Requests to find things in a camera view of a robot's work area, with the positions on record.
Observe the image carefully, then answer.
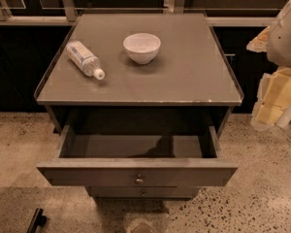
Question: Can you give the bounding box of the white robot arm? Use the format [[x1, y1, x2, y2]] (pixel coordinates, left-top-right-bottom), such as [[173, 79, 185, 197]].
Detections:
[[246, 0, 291, 131]]

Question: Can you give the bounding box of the grey top drawer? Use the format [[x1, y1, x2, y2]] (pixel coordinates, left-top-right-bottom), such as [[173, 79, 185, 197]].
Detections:
[[37, 126, 238, 187]]

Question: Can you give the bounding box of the metal railing frame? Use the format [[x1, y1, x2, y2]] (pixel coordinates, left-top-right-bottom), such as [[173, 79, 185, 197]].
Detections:
[[0, 0, 289, 26]]

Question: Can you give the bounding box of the white ceramic bowl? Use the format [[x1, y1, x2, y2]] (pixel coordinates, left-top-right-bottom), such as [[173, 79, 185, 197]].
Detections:
[[123, 33, 161, 64]]

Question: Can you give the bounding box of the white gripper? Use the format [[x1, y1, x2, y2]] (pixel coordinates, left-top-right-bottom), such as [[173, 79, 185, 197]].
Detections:
[[246, 0, 291, 131]]

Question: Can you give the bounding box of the grey lower drawer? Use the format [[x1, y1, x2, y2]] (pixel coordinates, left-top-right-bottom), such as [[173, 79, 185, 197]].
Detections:
[[86, 186, 199, 199]]

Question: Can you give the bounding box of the grey drawer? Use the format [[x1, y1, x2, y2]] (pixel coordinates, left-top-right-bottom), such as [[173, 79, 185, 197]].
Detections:
[[37, 126, 238, 187], [86, 186, 199, 199]]

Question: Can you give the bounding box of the grey drawer cabinet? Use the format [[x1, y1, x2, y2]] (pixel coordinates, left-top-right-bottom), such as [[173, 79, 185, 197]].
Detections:
[[33, 13, 244, 200]]

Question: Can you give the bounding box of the black handle object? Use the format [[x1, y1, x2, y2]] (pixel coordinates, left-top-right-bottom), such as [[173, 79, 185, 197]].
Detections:
[[26, 208, 47, 233]]

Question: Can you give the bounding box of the clear plastic water bottle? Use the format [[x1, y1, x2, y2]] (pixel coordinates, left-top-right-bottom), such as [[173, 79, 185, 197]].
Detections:
[[66, 41, 105, 81]]

